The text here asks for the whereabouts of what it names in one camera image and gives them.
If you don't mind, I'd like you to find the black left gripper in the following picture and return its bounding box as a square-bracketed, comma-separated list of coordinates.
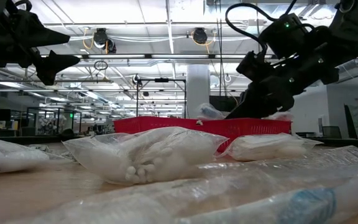
[0, 0, 81, 86]

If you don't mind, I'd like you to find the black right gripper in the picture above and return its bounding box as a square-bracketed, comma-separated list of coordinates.
[225, 46, 340, 119]

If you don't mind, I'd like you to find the vanity pack clear plastic bag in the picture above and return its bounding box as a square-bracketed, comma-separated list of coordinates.
[0, 134, 54, 174]
[225, 133, 324, 162]
[62, 126, 229, 185]

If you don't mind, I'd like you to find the red plastic slotted basket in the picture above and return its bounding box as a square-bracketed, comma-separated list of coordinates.
[113, 116, 200, 134]
[197, 117, 292, 153]

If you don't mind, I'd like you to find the black office chair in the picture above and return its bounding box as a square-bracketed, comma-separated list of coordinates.
[321, 126, 341, 139]

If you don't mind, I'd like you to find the white pillar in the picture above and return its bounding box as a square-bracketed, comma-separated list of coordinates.
[186, 64, 211, 119]

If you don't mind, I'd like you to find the black leaning panel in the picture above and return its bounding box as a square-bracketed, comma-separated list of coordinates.
[343, 104, 358, 139]

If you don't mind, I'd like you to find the black ceiling cable reel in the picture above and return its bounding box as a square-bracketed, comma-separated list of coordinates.
[191, 27, 208, 45]
[92, 27, 117, 54]

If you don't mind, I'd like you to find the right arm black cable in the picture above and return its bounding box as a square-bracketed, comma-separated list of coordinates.
[224, 2, 291, 52]

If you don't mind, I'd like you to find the black camera frame stand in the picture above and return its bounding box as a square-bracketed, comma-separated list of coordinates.
[135, 77, 188, 119]

